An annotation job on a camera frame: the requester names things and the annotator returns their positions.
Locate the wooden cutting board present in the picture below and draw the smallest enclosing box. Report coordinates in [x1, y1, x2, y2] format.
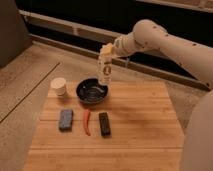
[23, 82, 184, 171]

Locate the white paper cup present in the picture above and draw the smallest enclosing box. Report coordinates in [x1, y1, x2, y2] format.
[50, 77, 67, 96]

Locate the blue sponge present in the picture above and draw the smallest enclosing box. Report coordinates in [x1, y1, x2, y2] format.
[58, 109, 73, 131]

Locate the white plastic bottle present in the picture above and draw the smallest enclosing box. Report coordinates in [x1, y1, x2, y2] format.
[98, 55, 112, 86]

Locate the black rectangular block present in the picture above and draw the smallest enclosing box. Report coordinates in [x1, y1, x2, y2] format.
[99, 113, 111, 136]

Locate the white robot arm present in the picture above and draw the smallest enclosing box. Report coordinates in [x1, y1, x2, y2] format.
[98, 19, 213, 171]

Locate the dark ceramic bowl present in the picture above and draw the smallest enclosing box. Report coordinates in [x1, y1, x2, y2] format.
[76, 78, 108, 104]

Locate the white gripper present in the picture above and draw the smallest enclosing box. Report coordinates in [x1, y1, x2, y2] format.
[100, 34, 134, 59]

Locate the red chili pepper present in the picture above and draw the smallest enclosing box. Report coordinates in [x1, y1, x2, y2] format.
[83, 109, 91, 136]

